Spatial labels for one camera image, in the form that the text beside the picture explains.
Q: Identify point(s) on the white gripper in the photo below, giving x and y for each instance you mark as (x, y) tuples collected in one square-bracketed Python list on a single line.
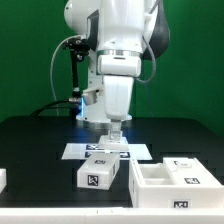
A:
[(118, 93)]

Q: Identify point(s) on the white cabinet top block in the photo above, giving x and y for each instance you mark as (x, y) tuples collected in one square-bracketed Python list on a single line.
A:
[(98, 171)]

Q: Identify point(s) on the white cabinet body box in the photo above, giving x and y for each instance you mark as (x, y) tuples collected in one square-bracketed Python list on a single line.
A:
[(151, 187)]

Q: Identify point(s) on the white door panel with tags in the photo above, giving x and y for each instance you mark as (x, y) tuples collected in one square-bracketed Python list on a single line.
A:
[(106, 143)]

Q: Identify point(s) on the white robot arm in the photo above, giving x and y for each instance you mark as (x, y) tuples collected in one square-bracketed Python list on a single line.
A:
[(119, 36)]

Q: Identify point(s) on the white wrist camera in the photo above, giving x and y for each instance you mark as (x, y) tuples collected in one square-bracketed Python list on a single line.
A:
[(119, 65)]

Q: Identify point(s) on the black camera stand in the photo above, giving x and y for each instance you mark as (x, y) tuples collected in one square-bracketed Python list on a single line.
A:
[(79, 50)]

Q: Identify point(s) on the white table border rail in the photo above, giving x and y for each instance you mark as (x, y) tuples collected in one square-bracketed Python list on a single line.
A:
[(21, 214)]

